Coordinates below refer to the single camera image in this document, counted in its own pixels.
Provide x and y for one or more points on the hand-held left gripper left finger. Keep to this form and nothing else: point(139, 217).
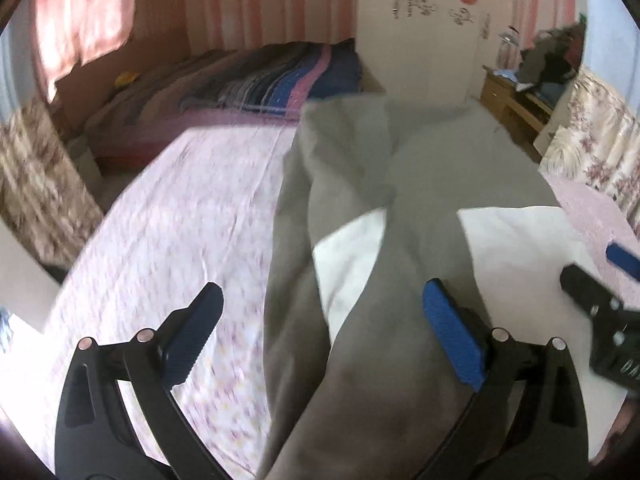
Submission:
point(192, 335)

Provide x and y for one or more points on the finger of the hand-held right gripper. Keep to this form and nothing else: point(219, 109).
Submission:
point(585, 287)
point(622, 257)

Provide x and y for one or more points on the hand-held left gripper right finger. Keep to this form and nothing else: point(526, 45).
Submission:
point(455, 340)

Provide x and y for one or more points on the grey and white jacket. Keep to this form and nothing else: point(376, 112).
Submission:
point(350, 185)

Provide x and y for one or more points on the pile of dark clothes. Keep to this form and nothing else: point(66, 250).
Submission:
point(550, 60)

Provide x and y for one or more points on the pink floral bedsheet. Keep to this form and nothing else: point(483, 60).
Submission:
point(175, 235)

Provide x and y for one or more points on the white furniture panel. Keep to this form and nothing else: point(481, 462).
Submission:
point(25, 280)

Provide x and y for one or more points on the wooden nightstand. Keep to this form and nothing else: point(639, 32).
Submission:
point(500, 92)

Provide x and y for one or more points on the yellow toy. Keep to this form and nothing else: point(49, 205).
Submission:
point(126, 80)

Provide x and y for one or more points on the dark striped blanket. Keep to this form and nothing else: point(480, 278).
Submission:
point(280, 80)

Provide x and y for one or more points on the brown bed headboard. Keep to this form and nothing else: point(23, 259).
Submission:
point(150, 55)

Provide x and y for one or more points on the white wardrobe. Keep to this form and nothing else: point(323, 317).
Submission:
point(425, 50)

